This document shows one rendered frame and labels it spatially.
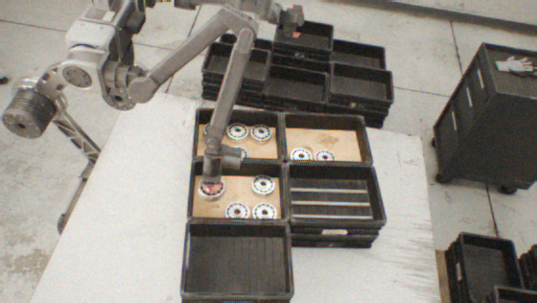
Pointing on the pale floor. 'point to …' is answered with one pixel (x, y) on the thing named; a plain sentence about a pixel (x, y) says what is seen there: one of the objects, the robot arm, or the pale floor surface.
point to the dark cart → (490, 124)
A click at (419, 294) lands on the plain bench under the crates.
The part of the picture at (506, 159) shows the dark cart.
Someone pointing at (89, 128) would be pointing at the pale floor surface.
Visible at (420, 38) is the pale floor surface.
